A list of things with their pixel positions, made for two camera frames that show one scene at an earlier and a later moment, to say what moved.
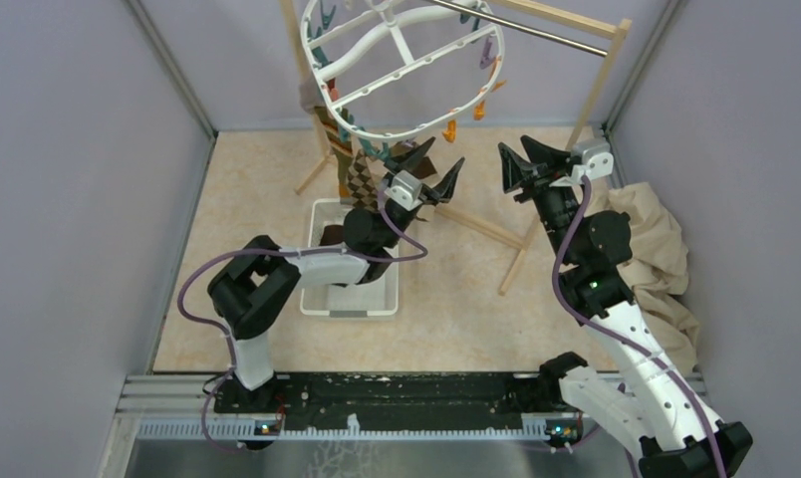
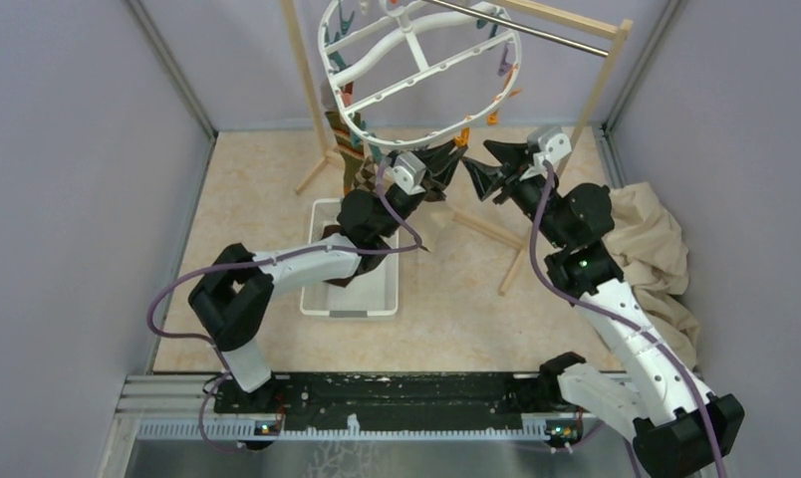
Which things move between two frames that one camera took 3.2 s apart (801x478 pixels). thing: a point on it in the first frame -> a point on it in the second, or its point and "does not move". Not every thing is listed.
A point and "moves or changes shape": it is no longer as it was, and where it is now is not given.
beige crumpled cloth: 658,275 does not move
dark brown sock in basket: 332,234 does not move
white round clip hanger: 354,49 moves or changes shape
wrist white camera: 598,160 -> 547,142
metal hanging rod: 519,27 does not move
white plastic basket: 379,297 does not move
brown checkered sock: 365,174 moves or changes shape
